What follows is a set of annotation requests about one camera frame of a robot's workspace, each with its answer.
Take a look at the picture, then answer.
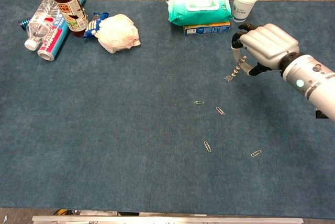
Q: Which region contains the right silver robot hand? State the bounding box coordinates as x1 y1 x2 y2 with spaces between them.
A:
230 23 300 76

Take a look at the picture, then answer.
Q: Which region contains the magnetic bead bar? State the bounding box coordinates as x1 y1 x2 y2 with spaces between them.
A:
230 55 248 77

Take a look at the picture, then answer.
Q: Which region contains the white paper cup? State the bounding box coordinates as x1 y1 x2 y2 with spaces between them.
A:
232 0 260 23

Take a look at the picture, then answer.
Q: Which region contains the blue and yellow box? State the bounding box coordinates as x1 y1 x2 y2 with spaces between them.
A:
182 20 231 37

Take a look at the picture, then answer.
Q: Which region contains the green wet wipes pack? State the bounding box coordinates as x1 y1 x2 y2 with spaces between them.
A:
166 0 234 26

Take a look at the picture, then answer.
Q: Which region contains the crumpled white plastic bag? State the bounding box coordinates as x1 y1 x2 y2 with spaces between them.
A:
94 13 141 54

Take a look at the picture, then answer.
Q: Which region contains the blue felt table cloth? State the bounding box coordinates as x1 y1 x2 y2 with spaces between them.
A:
0 0 335 219

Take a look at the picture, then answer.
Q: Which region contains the blue Oreo cookie pack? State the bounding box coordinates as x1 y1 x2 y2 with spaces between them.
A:
82 12 109 39

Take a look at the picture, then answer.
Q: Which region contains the brown tea bottle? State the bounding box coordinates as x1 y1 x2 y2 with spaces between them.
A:
48 0 90 38

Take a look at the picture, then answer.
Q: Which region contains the clear plastic water bottle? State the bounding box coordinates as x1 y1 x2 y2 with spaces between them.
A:
24 0 60 51

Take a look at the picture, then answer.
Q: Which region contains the iridescent spring toy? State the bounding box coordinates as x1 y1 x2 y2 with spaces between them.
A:
18 17 31 30

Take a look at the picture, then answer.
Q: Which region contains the aluminium profile rail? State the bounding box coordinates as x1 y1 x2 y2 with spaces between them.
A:
31 215 304 224

